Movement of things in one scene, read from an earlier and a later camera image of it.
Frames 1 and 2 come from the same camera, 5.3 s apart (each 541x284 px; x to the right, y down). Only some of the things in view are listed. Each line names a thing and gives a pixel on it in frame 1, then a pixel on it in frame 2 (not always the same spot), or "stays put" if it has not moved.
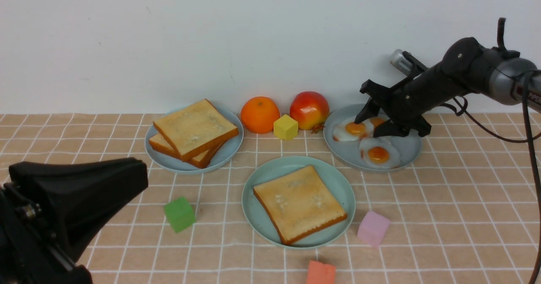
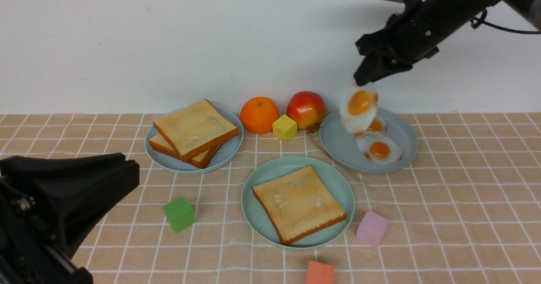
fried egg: x=348 y=131 to x=359 y=108
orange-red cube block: x=319 y=273 stays put
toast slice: x=299 y=204 stays put
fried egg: x=375 y=121 stays put
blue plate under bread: x=229 y=154 stays put
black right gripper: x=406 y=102 to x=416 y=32
